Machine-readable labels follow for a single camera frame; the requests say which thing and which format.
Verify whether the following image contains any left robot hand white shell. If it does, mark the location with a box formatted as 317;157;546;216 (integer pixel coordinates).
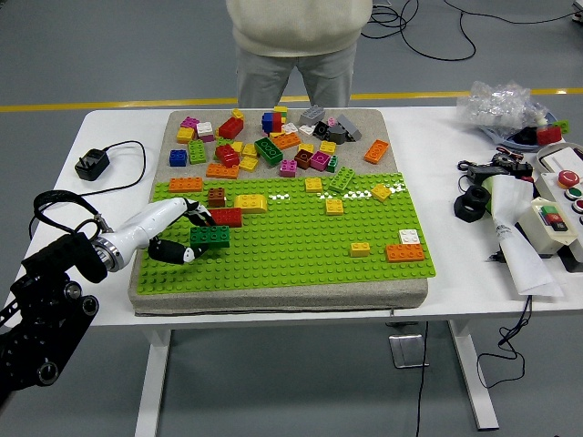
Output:
110;196;219;270

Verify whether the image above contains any dark green eight-stud brick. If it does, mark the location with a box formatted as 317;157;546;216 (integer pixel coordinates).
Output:
189;225;231;249

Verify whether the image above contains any red eight-stud brick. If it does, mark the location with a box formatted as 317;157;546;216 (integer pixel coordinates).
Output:
207;208;244;229
217;117;246;140
536;126;564;147

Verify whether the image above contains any blue and red brick stack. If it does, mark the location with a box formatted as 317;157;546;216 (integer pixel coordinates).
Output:
261;110;284;135

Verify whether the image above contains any orange eight-stud brick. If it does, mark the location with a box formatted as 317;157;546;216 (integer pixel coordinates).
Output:
205;162;241;180
168;177;204;194
363;138;392;166
269;131;302;151
384;243;426;264

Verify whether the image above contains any yellow curved brick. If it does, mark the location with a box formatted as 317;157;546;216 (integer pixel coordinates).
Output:
233;193;271;215

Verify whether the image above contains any green studded baseplate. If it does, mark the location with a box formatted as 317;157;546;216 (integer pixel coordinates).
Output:
135;171;437;297

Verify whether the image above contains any light grey brick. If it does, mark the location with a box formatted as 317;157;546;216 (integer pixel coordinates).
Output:
298;105;327;127

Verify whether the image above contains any long grey brick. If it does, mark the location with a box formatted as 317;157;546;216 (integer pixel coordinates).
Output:
335;113;363;141

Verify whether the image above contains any yellow floor tape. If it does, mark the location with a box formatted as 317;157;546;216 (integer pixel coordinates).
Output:
0;87;583;114

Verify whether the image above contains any grey-brown cushion mat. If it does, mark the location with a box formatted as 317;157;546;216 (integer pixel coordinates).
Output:
127;107;429;318

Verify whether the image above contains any white table leg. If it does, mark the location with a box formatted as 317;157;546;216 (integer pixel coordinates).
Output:
134;328;172;437
447;320;500;432

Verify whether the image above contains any person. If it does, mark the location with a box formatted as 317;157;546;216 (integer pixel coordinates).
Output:
224;0;374;109

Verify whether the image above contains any silver floor plate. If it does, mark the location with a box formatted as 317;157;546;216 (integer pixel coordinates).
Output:
388;334;430;370

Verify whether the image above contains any large black nut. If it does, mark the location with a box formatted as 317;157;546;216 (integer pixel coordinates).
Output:
453;184;492;223

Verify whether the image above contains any lime green roll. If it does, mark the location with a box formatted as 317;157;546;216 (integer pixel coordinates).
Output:
481;177;496;214

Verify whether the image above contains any black power adapter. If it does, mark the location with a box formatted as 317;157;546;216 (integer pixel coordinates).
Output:
467;164;510;179

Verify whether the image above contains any light blue basin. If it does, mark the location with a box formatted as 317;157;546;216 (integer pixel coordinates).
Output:
480;111;570;149

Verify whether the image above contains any clear plastic bag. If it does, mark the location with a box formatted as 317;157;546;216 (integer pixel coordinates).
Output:
456;80;553;134

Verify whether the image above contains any white paper sheet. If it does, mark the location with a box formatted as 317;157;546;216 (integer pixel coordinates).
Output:
488;175;566;299

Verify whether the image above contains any black module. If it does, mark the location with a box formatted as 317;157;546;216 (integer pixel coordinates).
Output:
508;161;535;183

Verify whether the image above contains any white emergency stop control box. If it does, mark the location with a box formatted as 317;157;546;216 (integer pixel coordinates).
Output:
532;169;583;263

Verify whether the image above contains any black cable under table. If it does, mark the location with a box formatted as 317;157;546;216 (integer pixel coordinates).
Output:
414;320;430;437

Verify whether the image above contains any black floor cable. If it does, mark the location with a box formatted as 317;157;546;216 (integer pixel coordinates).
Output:
444;0;583;26
358;0;478;63

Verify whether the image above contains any small white switch box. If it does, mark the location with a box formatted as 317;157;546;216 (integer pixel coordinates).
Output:
518;197;579;257

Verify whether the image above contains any black hanging cable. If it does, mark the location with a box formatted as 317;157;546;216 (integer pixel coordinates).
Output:
476;295;534;390

